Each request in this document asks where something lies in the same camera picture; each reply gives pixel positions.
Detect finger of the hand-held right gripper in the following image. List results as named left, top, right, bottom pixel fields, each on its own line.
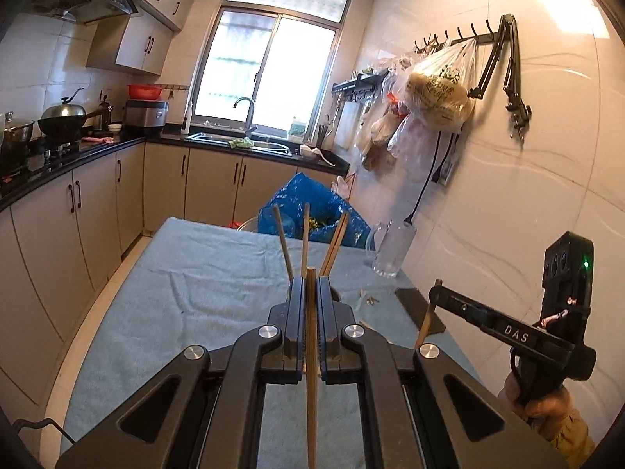
left=428, top=278, right=496, bottom=333

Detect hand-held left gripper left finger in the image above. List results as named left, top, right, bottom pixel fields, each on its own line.
left=55, top=276, right=307, bottom=469

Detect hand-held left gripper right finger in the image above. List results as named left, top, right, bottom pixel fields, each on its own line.
left=316, top=276, right=570, bottom=469

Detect long wooden chopstick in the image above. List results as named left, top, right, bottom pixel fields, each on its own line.
left=414, top=278, right=443, bottom=350
left=305, top=266, right=319, bottom=469

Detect bundle of wooden chopsticks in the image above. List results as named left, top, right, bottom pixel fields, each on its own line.
left=272, top=202, right=350, bottom=279

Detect person's right forearm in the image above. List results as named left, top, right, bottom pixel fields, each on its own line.
left=536, top=408, right=597, bottom=465

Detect person's right hand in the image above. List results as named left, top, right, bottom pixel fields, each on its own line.
left=497, top=370, right=573, bottom=433

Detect black smartphone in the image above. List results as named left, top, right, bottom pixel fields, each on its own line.
left=395, top=287, right=446, bottom=335

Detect clear glass mug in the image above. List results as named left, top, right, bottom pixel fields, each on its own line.
left=365, top=220, right=416, bottom=279

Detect grey-blue table cloth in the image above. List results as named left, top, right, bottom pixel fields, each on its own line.
left=61, top=217, right=484, bottom=469

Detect blue plastic bag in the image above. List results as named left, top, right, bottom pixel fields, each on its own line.
left=257, top=172, right=373, bottom=250

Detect white power strip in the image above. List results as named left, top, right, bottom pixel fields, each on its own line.
left=434, top=132, right=460, bottom=186

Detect white ladle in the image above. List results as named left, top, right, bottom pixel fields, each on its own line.
left=299, top=144, right=338, bottom=164

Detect steel kitchen sink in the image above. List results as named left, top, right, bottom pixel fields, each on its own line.
left=188, top=131, right=289, bottom=153

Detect white cutting board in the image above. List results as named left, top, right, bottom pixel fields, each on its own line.
left=337, top=102, right=364, bottom=150

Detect hanging plastic bags bundle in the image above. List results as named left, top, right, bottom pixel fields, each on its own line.
left=355, top=56, right=416, bottom=173

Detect chrome kitchen faucet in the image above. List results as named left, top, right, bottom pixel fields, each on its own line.
left=233, top=97, right=257, bottom=138

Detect large clear hanging bag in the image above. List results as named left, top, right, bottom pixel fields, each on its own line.
left=405, top=39, right=478, bottom=132

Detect kitchen window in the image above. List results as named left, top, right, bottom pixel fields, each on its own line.
left=188, top=0, right=357, bottom=135

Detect silver rice cooker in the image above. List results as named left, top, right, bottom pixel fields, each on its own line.
left=123, top=99, right=169, bottom=135

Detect beige base cabinets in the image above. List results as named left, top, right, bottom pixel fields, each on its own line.
left=0, top=141, right=350, bottom=401

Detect red plastic basin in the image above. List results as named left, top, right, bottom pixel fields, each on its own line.
left=128, top=84, right=166, bottom=100

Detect dark kettle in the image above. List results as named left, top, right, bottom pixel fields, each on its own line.
left=95, top=93, right=114, bottom=132

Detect black gas stove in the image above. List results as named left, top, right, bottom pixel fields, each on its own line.
left=0, top=139, right=81, bottom=177

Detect black kitchen countertop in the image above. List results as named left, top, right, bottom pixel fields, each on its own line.
left=0, top=127, right=351, bottom=211

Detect black wok with lid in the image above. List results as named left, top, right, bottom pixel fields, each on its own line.
left=38, top=88, right=105, bottom=138

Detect beige upper cabinets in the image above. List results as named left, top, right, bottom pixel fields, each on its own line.
left=85, top=0, right=213, bottom=76

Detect steel cooking pot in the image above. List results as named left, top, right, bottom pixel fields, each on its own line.
left=0, top=112, right=36, bottom=154

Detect black power cable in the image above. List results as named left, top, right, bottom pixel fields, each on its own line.
left=403, top=129, right=443, bottom=229

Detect black wall rack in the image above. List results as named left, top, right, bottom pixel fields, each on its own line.
left=332, top=69, right=391, bottom=103

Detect black wall hook rail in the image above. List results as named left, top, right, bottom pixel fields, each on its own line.
left=414, top=18, right=501, bottom=54

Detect thin black cable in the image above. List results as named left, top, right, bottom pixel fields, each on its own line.
left=14, top=417, right=76, bottom=445

